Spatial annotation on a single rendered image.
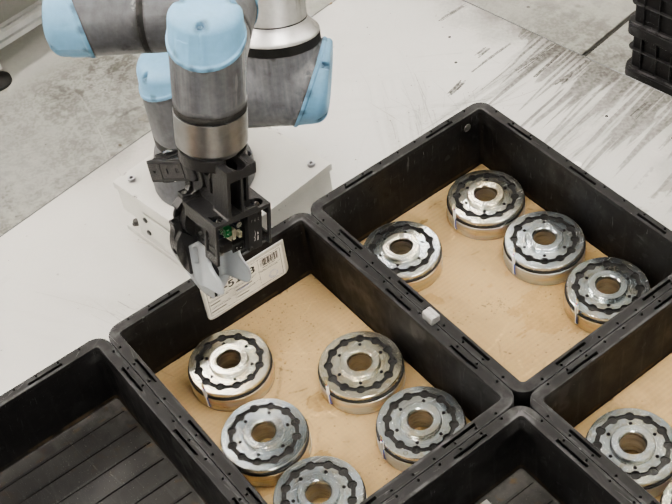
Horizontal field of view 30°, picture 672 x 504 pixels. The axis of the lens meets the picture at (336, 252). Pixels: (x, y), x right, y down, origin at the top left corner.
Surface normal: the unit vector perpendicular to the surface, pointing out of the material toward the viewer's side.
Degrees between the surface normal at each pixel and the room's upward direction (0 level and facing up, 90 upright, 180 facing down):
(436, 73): 0
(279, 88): 73
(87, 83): 0
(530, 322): 0
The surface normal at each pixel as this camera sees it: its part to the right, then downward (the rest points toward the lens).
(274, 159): -0.11, -0.69
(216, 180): -0.77, 0.38
